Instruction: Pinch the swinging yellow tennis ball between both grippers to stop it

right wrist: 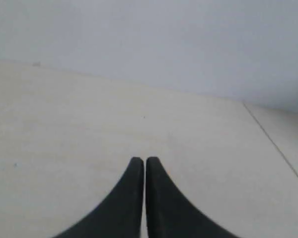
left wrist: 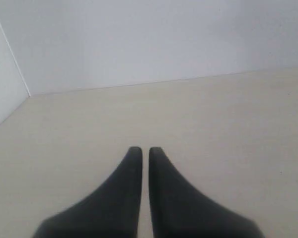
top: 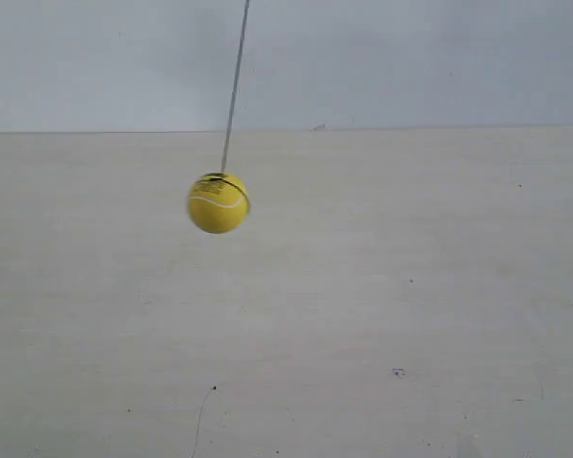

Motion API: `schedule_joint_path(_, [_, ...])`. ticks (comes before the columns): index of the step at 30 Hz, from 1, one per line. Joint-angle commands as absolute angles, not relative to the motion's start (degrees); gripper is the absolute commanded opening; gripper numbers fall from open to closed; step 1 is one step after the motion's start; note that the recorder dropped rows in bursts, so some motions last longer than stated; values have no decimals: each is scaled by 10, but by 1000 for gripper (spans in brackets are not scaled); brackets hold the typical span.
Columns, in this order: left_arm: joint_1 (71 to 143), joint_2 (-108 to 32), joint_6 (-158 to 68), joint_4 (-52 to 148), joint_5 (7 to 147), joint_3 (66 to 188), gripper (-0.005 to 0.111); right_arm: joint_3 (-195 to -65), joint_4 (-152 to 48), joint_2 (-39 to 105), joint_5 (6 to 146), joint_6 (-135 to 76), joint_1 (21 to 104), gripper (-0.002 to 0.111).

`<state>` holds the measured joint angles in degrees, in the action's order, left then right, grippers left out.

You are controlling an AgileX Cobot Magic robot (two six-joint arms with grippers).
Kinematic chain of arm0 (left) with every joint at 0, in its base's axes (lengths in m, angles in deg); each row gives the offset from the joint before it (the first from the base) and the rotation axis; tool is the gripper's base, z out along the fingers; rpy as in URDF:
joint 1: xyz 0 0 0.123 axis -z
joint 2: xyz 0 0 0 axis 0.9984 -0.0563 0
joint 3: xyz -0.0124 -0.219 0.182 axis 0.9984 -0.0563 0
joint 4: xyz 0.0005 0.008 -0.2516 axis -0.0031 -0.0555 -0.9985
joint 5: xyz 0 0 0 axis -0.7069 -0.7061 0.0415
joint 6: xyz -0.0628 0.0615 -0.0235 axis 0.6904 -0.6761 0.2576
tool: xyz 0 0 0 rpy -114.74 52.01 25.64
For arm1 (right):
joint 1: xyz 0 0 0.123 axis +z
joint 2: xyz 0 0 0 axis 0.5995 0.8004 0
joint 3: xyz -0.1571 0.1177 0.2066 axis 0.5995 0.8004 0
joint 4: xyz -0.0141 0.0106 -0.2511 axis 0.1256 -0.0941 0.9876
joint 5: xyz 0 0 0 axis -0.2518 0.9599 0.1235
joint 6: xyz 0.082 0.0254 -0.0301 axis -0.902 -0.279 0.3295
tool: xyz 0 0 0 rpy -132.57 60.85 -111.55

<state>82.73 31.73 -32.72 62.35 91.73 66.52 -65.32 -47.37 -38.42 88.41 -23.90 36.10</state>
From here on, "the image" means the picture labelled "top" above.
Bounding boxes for yellow tennis ball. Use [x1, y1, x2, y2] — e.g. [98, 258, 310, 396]
[187, 172, 251, 234]

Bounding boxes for black hanging string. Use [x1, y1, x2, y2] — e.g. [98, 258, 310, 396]
[219, 0, 251, 176]

